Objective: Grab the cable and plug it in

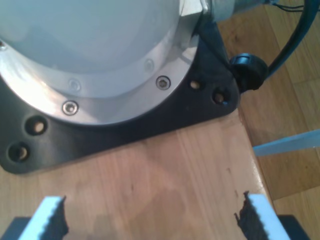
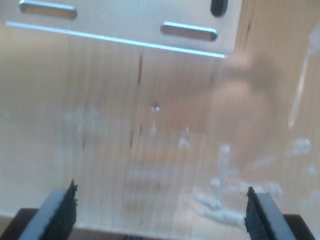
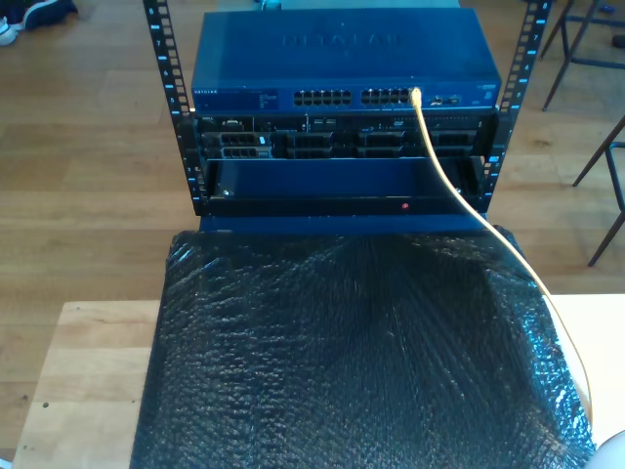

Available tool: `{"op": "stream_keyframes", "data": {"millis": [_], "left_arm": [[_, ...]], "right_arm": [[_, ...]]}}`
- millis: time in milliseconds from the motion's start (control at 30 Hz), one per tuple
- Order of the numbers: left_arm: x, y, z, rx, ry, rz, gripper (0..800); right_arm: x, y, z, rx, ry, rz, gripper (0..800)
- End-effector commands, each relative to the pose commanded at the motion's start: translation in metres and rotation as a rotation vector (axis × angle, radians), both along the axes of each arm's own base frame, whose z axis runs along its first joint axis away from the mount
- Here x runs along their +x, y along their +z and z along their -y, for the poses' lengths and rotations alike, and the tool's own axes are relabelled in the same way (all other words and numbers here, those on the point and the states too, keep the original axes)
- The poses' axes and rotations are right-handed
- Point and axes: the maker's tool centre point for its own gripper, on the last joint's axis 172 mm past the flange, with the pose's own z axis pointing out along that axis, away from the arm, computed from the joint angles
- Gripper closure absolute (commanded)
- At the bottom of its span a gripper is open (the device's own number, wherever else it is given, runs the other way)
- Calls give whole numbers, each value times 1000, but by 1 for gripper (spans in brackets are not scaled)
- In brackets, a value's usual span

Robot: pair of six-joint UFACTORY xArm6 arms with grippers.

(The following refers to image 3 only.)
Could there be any yellow network cable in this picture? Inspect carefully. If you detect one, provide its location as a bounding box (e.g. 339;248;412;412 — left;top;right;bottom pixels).
411;86;595;424

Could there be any black rack server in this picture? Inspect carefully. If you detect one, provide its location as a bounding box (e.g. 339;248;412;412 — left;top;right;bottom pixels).
194;112;499;161

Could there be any black bubble wrap mat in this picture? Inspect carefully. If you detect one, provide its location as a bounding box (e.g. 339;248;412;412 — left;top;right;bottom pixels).
129;225;600;469

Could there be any dark metal stool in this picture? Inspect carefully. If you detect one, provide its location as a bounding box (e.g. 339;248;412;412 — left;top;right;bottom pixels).
538;0;625;112
572;114;625;268

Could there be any dark blue sneaker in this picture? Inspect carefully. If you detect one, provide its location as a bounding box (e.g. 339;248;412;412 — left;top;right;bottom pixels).
7;0;80;31

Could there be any white sneaker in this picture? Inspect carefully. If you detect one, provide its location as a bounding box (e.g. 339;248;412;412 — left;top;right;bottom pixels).
0;16;20;48

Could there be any blue rack base plate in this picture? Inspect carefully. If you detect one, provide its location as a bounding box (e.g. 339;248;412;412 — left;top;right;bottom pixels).
198;213;491;238

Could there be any blue Netgear network switch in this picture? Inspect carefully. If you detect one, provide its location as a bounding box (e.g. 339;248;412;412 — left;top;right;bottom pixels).
188;7;503;114

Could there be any black perforated rack post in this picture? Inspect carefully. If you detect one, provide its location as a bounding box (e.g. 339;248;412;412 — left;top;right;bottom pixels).
141;0;206;216
480;0;556;214

